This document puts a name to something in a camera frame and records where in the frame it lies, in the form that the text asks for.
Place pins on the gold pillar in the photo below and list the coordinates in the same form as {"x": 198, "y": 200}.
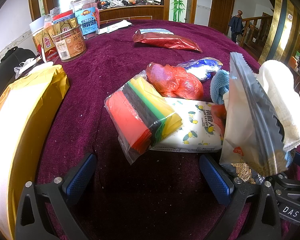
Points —
{"x": 275, "y": 25}

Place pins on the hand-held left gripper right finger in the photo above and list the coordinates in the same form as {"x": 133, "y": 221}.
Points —
{"x": 215, "y": 180}

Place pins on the wooden stair railing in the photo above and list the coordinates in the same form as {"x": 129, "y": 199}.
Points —
{"x": 257, "y": 27}

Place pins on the white plastic bag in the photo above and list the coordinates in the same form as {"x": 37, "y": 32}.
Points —
{"x": 27, "y": 65}

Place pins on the wooden door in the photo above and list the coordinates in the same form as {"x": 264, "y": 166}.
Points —
{"x": 222, "y": 7}

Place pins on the red plastic bag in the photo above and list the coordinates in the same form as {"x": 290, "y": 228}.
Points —
{"x": 180, "y": 82}

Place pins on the red foil packet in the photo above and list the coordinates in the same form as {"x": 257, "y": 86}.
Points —
{"x": 167, "y": 41}

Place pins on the white paper sheets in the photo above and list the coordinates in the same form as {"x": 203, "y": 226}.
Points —
{"x": 115, "y": 26}

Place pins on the orange label clear jar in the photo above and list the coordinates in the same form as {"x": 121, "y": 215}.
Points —
{"x": 70, "y": 46}

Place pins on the gold cardboard box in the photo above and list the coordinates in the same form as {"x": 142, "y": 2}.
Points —
{"x": 22, "y": 130}

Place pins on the blue white foil packet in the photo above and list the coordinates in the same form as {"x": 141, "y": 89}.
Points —
{"x": 202, "y": 66}

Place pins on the pale blue lidded cup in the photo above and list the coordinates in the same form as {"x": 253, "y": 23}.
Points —
{"x": 38, "y": 26}

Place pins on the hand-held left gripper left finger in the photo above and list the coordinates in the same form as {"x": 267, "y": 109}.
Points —
{"x": 81, "y": 176}

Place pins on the bamboo painted pillar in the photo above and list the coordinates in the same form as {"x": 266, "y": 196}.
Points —
{"x": 178, "y": 0}

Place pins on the lemon print tissue pack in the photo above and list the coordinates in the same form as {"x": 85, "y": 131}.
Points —
{"x": 197, "y": 127}

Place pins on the white towel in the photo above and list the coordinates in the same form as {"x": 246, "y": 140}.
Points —
{"x": 282, "y": 100}

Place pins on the red gold carton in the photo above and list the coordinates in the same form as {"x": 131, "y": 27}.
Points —
{"x": 65, "y": 23}
{"x": 45, "y": 46}

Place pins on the blue white flat pack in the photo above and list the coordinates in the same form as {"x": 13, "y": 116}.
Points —
{"x": 160, "y": 30}

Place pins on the blue label clear jar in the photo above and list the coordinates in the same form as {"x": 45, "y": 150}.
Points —
{"x": 86, "y": 22}

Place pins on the purple velvet tablecloth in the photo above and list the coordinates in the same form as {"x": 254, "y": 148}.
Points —
{"x": 110, "y": 67}

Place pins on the black white snack packet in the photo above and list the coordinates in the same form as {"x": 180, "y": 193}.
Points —
{"x": 240, "y": 120}

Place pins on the black sofa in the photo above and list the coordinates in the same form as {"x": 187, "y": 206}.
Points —
{"x": 5, "y": 70}

